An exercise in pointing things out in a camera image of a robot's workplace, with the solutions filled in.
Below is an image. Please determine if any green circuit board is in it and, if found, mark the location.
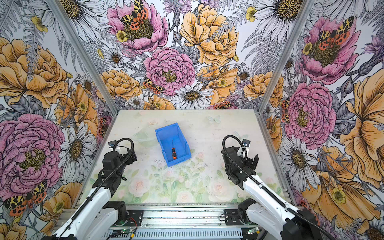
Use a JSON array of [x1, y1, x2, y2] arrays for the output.
[[247, 227, 260, 235], [115, 229, 137, 240]]

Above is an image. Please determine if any white slotted cable duct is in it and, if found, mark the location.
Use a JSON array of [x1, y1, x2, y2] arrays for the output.
[[111, 228, 243, 240]]

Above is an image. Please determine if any right aluminium corner post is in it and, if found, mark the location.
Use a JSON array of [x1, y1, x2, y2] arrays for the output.
[[257, 0, 317, 115]]

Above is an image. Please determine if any aluminium corner post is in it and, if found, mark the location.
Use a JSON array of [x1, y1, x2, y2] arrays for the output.
[[257, 0, 317, 115], [44, 0, 120, 116]]

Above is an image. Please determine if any left aluminium corner post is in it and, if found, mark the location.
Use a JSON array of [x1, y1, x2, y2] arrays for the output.
[[44, 0, 120, 116]]

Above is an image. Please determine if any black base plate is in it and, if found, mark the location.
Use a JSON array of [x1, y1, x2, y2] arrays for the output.
[[224, 209, 250, 226], [114, 210, 144, 227]]

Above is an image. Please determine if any right green circuit board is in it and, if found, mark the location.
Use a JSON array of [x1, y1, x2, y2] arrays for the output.
[[247, 227, 260, 235]]

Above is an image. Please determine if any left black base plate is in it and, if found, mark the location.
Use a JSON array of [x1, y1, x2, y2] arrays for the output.
[[114, 210, 144, 227]]

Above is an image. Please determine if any aluminium front rail frame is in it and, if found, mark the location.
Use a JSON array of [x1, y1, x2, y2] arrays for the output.
[[56, 204, 301, 231]]

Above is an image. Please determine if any left green circuit board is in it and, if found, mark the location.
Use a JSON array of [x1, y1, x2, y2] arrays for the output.
[[115, 229, 137, 240]]

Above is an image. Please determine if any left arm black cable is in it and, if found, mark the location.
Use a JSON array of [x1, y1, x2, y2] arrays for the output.
[[50, 137, 135, 238]]

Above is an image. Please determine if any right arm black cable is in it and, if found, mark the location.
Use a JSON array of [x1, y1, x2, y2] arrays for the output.
[[221, 134, 335, 240]]

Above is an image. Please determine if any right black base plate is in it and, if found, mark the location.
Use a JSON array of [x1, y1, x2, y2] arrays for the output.
[[224, 209, 250, 226]]

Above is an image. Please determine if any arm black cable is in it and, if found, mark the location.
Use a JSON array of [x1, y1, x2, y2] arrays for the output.
[[221, 134, 335, 240], [50, 137, 135, 238]]

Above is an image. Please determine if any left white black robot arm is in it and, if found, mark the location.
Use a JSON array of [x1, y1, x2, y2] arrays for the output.
[[43, 138, 137, 240]]

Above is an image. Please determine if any blue plastic storage bin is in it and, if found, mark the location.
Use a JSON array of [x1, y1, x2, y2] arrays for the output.
[[155, 123, 192, 167]]

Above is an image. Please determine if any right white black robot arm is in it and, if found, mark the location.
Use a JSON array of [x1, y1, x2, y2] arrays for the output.
[[221, 135, 334, 240]]

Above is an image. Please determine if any orange black screwdriver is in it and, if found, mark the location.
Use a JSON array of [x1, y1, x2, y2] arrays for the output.
[[172, 140, 177, 160]]

